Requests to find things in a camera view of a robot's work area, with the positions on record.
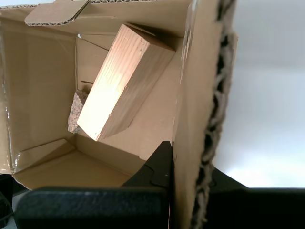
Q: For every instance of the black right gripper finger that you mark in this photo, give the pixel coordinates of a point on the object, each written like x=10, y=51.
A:
x=257, y=210
x=95, y=207

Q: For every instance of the speckled pinkish granite rock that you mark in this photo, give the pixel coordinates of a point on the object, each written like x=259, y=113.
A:
x=76, y=112

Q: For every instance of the light wooden block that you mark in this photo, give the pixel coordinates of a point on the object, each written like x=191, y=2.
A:
x=124, y=83

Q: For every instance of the brown cardboard box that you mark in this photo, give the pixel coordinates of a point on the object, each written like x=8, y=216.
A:
x=197, y=95

